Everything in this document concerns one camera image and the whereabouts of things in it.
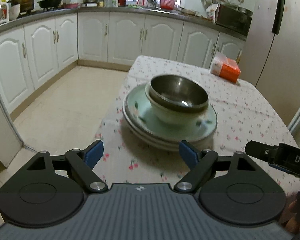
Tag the red plastic basket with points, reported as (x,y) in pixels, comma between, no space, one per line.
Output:
(167,4)

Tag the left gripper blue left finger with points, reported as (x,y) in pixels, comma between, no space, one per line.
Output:
(80,164)

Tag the black wok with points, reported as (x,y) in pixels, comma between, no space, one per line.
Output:
(45,4)

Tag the cherry print tablecloth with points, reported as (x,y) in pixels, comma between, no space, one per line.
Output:
(243,115)

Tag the cream bowl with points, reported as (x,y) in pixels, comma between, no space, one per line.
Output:
(170,113)

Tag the green floral plate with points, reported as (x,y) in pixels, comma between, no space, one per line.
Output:
(140,114)

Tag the white lower cabinets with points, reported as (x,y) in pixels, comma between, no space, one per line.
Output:
(34,49)

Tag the white floral plate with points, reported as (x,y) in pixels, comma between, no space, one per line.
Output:
(172,146)

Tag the white refrigerator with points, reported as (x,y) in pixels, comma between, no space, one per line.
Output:
(271,57)

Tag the orange tissue pack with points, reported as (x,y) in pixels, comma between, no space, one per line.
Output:
(225,67)

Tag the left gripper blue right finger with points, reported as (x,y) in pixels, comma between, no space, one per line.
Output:
(201,165)

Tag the person's right hand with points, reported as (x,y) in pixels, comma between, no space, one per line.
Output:
(293,225)

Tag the black countertop oven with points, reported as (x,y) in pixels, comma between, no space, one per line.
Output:
(233,19)

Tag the stainless steel bowl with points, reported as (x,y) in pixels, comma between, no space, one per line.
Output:
(178,93)

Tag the pink small basin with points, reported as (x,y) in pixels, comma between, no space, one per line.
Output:
(70,6)

